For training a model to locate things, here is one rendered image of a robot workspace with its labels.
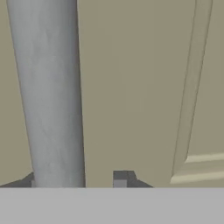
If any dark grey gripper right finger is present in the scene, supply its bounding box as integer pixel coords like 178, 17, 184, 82
112, 170, 154, 188

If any beige cabinet door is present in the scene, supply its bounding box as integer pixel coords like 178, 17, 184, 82
76, 0, 224, 188

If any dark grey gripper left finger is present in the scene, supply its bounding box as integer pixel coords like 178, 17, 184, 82
0, 171, 35, 188

